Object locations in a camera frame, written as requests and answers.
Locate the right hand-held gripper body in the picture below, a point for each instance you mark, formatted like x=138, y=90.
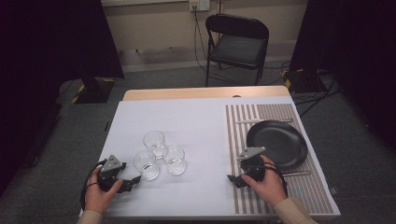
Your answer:
x=251, y=165

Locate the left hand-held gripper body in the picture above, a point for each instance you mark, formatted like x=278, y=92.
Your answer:
x=109, y=168

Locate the clear drinking glass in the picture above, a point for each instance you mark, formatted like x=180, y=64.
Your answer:
x=146, y=166
x=175, y=161
x=154, y=143

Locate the person's right hand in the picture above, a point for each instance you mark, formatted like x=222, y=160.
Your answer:
x=270, y=186

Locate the person's left hand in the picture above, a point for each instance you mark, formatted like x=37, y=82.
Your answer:
x=96, y=199

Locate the striped placemat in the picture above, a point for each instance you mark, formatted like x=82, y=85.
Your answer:
x=243, y=137

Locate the black round plate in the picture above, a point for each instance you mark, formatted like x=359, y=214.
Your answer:
x=281, y=140

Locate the dark table grommet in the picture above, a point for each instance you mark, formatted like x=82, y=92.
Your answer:
x=236, y=95

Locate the white table cover sheet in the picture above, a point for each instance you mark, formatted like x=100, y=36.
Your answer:
x=186, y=124

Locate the black stand base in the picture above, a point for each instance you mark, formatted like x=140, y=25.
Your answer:
x=93, y=90
x=303, y=81

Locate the grey table clip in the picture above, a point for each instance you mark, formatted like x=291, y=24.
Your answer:
x=333, y=190

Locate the black folding chair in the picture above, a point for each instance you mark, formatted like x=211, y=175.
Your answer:
x=238, y=49

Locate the dark curtain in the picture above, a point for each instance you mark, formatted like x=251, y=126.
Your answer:
x=358, y=46
x=46, y=62

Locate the white wall socket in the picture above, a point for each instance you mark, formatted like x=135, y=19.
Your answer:
x=199, y=4

